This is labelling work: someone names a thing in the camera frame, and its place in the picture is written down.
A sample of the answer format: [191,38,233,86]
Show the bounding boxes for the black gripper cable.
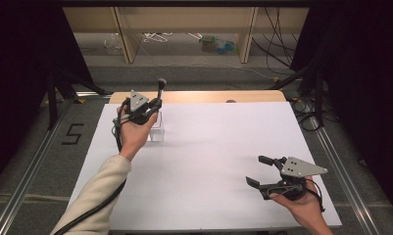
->
[52,116,128,235]
[309,179,326,213]

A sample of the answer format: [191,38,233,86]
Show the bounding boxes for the wooden shelf unit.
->
[62,6,311,65]

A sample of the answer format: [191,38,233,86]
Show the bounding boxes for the colourful plastic bag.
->
[198,33,240,56]

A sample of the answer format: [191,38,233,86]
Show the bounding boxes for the clear plastic bag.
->
[102,33,123,56]

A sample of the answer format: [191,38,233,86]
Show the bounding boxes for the black curtain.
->
[0,0,94,192]
[290,0,393,210]

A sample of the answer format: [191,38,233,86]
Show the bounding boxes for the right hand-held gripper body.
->
[261,156,329,201]

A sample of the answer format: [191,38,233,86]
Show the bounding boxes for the person's right hand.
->
[270,176,323,225]

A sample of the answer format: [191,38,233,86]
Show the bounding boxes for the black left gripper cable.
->
[52,116,128,235]

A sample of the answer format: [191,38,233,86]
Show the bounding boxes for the white cord bundle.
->
[142,31,173,44]

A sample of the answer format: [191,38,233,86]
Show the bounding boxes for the black stand legs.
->
[46,69,108,131]
[268,63,326,127]

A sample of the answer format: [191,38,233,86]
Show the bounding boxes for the person's left hand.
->
[117,105,159,162]

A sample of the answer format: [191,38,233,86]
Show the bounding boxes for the metal floor rail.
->
[0,97,74,235]
[309,116,383,235]

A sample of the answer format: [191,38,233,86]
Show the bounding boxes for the black power cable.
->
[264,7,298,68]
[251,36,293,69]

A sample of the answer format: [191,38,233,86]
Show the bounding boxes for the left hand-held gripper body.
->
[121,90,158,126]

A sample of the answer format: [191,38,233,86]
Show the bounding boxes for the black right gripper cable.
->
[309,179,326,213]

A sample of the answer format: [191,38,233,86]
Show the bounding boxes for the black floor cable bundle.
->
[289,95,323,132]

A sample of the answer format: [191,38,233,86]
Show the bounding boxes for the clear acrylic brush holder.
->
[146,110,166,143]

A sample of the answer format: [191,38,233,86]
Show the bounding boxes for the black makeup brush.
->
[156,77,168,112]

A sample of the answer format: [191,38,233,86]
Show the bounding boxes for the white table sheet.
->
[67,101,343,231]

